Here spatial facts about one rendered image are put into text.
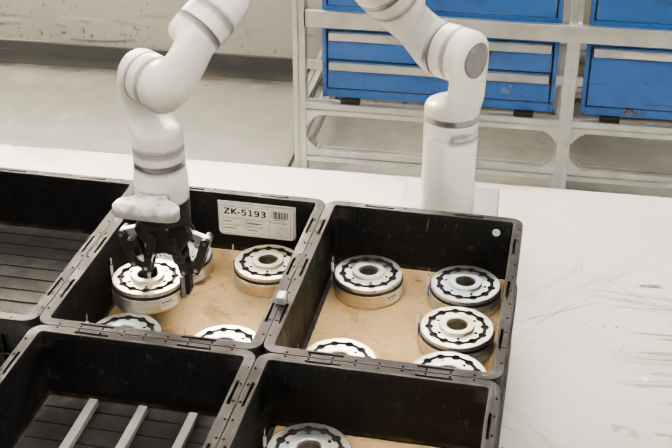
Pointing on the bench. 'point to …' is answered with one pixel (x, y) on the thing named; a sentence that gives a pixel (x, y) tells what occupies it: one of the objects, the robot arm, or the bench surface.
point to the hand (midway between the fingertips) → (168, 283)
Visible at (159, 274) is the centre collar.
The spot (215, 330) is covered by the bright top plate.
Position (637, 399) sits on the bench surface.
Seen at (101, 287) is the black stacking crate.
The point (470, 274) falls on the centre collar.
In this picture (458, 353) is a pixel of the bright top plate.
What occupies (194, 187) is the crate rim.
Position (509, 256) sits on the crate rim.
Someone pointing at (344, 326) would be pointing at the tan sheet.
